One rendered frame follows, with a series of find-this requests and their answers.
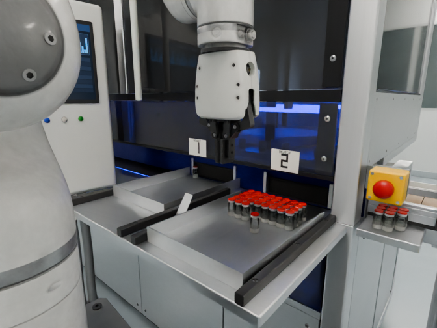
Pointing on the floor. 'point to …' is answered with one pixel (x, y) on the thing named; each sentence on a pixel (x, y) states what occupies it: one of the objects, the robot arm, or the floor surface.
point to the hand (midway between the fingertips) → (224, 150)
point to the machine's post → (352, 153)
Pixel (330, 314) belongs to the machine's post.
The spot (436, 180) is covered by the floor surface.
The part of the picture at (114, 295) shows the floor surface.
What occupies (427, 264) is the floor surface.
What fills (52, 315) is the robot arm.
